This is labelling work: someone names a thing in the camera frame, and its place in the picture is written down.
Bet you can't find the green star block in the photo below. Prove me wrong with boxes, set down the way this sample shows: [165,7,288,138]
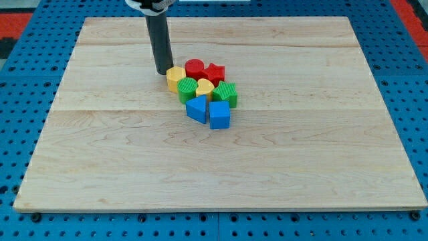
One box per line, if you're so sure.
[212,81,238,108]

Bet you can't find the red star block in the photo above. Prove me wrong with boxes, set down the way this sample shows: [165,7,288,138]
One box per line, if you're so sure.
[202,63,225,87]

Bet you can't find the blue cube block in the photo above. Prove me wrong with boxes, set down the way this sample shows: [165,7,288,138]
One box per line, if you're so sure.
[209,101,231,129]

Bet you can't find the blue triangle block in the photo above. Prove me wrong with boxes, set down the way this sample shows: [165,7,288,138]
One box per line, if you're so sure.
[185,95,207,124]

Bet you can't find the yellow heart block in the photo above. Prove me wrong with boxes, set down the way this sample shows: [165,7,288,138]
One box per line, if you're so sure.
[195,78,215,102]

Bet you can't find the green cylinder block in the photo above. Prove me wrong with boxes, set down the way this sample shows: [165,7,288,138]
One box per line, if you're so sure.
[177,77,198,104]

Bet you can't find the red cylinder block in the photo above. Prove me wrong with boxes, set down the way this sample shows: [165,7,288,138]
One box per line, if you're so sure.
[185,58,205,80]

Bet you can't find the yellow hexagon block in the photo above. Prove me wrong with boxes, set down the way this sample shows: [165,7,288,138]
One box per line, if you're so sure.
[167,66,186,93]

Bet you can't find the light wooden board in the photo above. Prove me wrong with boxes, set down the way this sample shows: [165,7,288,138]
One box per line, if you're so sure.
[14,17,427,213]

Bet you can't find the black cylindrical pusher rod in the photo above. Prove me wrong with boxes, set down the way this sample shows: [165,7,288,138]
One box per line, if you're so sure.
[145,12,174,75]

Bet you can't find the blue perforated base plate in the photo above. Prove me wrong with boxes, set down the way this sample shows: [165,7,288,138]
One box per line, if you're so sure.
[1,0,427,240]

